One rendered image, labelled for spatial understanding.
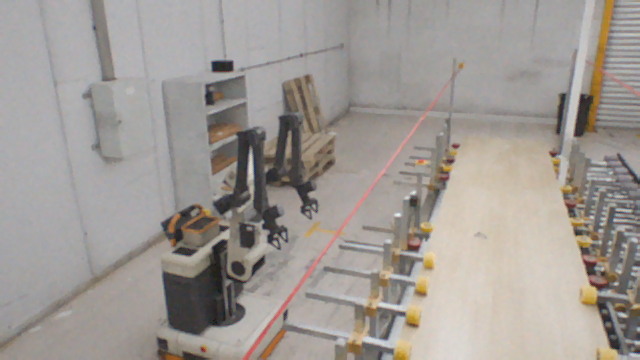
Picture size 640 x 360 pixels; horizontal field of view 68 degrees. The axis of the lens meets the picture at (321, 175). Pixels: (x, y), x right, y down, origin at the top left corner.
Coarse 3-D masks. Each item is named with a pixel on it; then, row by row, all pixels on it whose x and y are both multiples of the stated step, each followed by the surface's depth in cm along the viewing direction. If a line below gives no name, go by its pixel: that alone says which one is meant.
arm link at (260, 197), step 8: (248, 136) 236; (256, 136) 236; (264, 136) 244; (248, 144) 238; (256, 144) 237; (264, 144) 243; (256, 152) 241; (256, 160) 242; (264, 160) 245; (256, 168) 244; (264, 168) 246; (256, 176) 245; (264, 176) 247; (256, 184) 247; (264, 184) 247; (256, 192) 248; (264, 192) 249; (256, 200) 249; (264, 200) 252
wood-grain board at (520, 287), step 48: (480, 144) 476; (528, 144) 474; (480, 192) 352; (528, 192) 351; (432, 240) 280; (480, 240) 280; (528, 240) 279; (432, 288) 232; (480, 288) 232; (528, 288) 231; (576, 288) 231; (432, 336) 198; (480, 336) 198; (528, 336) 197; (576, 336) 197
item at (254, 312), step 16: (240, 304) 328; (256, 304) 328; (272, 304) 328; (240, 320) 311; (256, 320) 311; (160, 336) 303; (176, 336) 299; (192, 336) 297; (208, 336) 296; (224, 336) 296; (240, 336) 296; (256, 336) 297; (272, 336) 314; (160, 352) 308; (176, 352) 301; (192, 352) 296; (208, 352) 290; (224, 352) 286; (240, 352) 283; (256, 352) 295
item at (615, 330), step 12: (576, 216) 325; (600, 240) 342; (588, 252) 278; (588, 276) 277; (600, 276) 253; (612, 288) 264; (600, 312) 244; (612, 312) 222; (612, 324) 217; (624, 324) 234; (636, 336) 225; (612, 348) 216; (624, 348) 199; (636, 348) 217
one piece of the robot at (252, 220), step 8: (248, 208) 277; (248, 216) 276; (256, 216) 282; (240, 224) 273; (248, 224) 271; (256, 224) 271; (264, 224) 298; (240, 232) 275; (248, 232) 273; (240, 240) 277; (248, 240) 274
